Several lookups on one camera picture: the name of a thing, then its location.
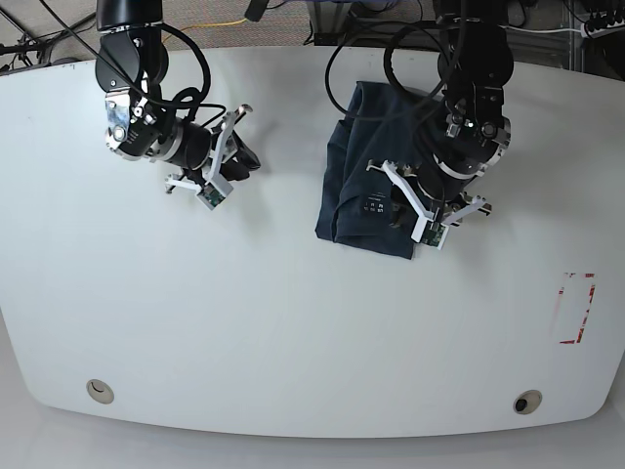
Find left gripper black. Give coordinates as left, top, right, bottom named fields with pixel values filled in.
left=391, top=153, right=472, bottom=229

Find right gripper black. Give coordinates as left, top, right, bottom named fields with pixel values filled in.
left=164, top=121, right=261, bottom=182

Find dark navy T-shirt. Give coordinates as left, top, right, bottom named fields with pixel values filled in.
left=315, top=81, right=435, bottom=260

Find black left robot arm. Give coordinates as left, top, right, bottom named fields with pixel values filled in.
left=383, top=1, right=514, bottom=223

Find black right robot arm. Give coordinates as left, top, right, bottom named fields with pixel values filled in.
left=95, top=1, right=261, bottom=186

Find red tape rectangle marking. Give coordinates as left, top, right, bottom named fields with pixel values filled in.
left=552, top=273, right=597, bottom=345

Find black tripod legs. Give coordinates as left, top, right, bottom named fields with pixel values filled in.
left=1, top=1, right=83, bottom=75

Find white power strip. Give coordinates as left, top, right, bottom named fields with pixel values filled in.
left=580, top=9, right=624, bottom=38

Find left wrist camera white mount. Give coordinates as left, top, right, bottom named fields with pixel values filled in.
left=366, top=159, right=492, bottom=250

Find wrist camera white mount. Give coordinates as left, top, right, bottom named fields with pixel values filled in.
left=165, top=104, right=253, bottom=210
left=366, top=159, right=492, bottom=250

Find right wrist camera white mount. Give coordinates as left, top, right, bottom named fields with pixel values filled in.
left=165, top=104, right=253, bottom=210

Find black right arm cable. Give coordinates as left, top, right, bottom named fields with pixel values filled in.
left=38, top=0, right=230, bottom=133

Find yellow cable on floor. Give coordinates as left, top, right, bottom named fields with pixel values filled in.
left=187, top=17, right=248, bottom=31

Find aluminium frame stand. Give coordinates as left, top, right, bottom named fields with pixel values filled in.
left=307, top=1, right=354, bottom=46

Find right table cable grommet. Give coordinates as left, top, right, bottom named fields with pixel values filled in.
left=513, top=390, right=543, bottom=415

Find table cable grommet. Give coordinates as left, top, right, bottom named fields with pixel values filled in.
left=513, top=390, right=543, bottom=415
left=86, top=379, right=114, bottom=405

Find left table cable grommet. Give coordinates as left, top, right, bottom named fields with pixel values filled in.
left=86, top=379, right=114, bottom=405

